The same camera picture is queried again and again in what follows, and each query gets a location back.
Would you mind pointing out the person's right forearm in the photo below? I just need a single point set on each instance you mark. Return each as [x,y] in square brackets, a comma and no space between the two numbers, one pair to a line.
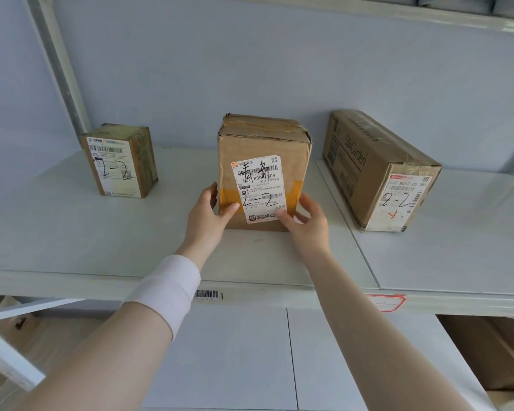
[377,351]

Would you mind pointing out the person's right hand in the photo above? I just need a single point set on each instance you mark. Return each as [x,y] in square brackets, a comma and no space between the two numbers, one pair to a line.
[312,239]

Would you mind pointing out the small yellow-taped box marked 2-2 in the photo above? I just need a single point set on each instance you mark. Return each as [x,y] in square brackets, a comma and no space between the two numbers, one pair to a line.
[141,154]

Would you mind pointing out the barcode sticker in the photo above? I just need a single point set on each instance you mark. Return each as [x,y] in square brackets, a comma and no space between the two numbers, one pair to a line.
[207,294]

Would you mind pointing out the white metal shelf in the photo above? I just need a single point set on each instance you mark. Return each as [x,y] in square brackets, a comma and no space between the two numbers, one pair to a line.
[90,235]

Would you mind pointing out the person's left forearm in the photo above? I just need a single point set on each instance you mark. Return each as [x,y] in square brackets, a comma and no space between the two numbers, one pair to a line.
[98,363]

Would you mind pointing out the person's left hand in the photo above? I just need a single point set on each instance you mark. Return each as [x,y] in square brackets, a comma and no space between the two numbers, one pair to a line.
[205,231]

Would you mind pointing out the long brown box 2-2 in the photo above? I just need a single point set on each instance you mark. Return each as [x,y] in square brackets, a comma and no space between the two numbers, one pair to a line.
[368,141]

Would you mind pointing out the red-bordered label sticker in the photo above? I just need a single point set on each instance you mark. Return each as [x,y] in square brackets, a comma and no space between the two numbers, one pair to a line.
[386,303]

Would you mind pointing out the pile of empty cardboard boxes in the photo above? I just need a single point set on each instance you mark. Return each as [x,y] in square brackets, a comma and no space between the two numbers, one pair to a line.
[492,355]

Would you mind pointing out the white wristband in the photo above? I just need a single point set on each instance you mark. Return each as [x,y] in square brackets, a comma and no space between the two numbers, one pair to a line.
[167,291]

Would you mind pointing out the open cardboard box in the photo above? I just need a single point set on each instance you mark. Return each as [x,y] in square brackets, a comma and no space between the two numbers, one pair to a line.
[8,329]

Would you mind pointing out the brown box yellow tape 2-2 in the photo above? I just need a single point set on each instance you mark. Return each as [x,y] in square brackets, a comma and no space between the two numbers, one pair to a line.
[261,141]

